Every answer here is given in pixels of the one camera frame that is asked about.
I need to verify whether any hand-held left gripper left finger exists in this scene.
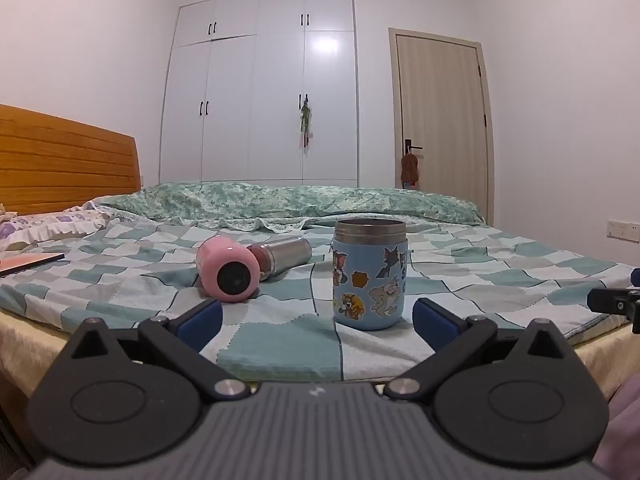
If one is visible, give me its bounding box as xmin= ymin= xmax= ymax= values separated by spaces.
xmin=62 ymin=299 xmax=252 ymax=402

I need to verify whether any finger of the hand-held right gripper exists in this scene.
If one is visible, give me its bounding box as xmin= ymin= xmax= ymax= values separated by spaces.
xmin=586 ymin=286 xmax=640 ymax=335

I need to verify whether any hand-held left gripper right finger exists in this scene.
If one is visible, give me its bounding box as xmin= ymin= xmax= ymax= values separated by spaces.
xmin=384 ymin=297 xmax=577 ymax=402

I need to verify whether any blue cartoon sticker cup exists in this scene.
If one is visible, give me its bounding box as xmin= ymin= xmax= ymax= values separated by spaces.
xmin=330 ymin=218 xmax=409 ymax=331

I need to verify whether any steel cup with pink band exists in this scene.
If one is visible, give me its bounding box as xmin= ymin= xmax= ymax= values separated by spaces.
xmin=247 ymin=236 xmax=314 ymax=280

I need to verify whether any checkered bed sheet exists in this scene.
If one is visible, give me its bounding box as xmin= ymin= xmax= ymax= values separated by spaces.
xmin=0 ymin=216 xmax=634 ymax=382

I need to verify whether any person's pink clothing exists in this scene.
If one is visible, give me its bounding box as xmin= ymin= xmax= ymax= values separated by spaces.
xmin=589 ymin=374 xmax=640 ymax=480

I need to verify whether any green floral quilt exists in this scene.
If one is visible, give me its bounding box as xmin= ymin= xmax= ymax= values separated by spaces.
xmin=94 ymin=181 xmax=487 ymax=235

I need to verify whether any beige mattress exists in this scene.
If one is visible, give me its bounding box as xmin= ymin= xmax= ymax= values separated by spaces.
xmin=0 ymin=307 xmax=640 ymax=411

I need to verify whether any purple floral pillow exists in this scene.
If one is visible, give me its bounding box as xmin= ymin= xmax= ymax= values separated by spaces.
xmin=0 ymin=206 xmax=122 ymax=254

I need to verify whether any flat pink book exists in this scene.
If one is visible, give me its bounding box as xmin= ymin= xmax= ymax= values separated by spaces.
xmin=0 ymin=252 xmax=66 ymax=279

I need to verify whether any beige wooden door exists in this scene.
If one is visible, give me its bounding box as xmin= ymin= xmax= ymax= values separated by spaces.
xmin=388 ymin=27 xmax=496 ymax=227

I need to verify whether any wooden bed headboard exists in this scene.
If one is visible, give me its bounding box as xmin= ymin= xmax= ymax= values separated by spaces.
xmin=0 ymin=104 xmax=142 ymax=217

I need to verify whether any green hanging ornament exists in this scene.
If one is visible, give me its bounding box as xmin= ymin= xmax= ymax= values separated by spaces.
xmin=298 ymin=100 xmax=315 ymax=150

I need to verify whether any white wardrobe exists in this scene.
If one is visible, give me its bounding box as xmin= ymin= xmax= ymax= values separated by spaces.
xmin=159 ymin=0 xmax=360 ymax=187

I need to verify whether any white wall socket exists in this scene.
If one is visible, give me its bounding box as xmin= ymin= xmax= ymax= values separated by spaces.
xmin=606 ymin=218 xmax=640 ymax=241

